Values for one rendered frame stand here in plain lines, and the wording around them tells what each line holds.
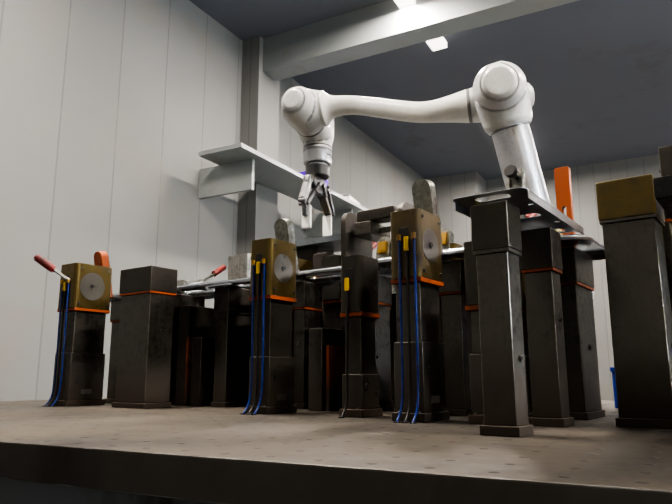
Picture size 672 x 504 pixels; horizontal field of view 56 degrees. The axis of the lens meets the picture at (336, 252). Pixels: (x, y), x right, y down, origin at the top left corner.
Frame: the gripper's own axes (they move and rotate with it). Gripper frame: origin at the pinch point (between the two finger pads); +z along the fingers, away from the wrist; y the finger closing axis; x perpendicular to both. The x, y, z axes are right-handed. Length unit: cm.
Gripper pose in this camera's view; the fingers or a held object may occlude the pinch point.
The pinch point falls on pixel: (317, 229)
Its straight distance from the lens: 192.9
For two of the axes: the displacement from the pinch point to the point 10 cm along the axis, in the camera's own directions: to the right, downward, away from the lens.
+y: 4.4, 1.7, 8.8
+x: -9.0, 0.9, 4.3
